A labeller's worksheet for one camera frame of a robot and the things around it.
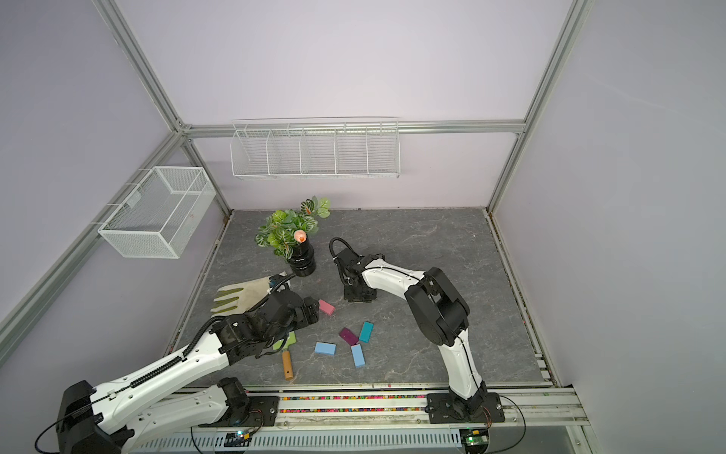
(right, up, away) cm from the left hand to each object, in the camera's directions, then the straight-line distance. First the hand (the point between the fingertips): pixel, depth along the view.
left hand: (308, 310), depth 78 cm
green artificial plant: (-7, +23, +1) cm, 24 cm away
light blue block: (+4, -13, +5) cm, 14 cm away
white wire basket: (-45, +27, +5) cm, 52 cm away
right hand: (+12, +1, +17) cm, 21 cm away
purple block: (+10, -10, +8) cm, 17 cm away
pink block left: (+3, -2, +12) cm, 13 cm away
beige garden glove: (-26, 0, +16) cm, 31 cm away
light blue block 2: (+14, -15, +5) cm, 21 cm away
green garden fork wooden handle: (-6, -16, +2) cm, 18 cm away
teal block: (+16, -9, +9) cm, 20 cm away
